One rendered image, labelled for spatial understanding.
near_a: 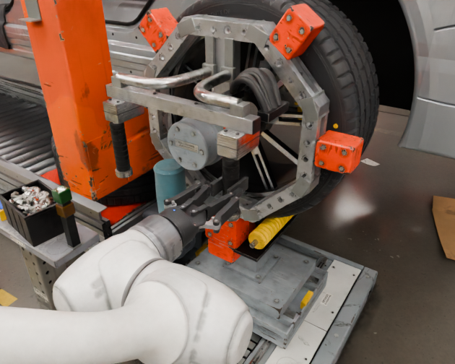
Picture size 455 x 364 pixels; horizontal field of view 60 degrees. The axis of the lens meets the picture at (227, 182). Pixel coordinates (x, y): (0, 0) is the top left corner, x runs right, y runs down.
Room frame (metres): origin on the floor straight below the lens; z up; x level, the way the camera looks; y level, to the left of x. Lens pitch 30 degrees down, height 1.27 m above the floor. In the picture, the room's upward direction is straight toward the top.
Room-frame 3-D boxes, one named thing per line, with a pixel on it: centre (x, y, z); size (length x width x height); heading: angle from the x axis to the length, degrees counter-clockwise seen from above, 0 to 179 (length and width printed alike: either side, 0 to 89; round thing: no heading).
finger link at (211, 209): (0.64, 0.03, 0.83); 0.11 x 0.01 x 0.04; 135
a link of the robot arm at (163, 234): (0.54, 0.12, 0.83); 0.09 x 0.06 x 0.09; 56
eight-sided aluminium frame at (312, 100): (1.02, 0.00, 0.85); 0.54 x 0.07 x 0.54; 56
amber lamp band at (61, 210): (0.99, 0.49, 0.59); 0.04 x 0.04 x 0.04; 56
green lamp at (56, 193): (0.99, 0.49, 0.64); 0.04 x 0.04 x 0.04; 56
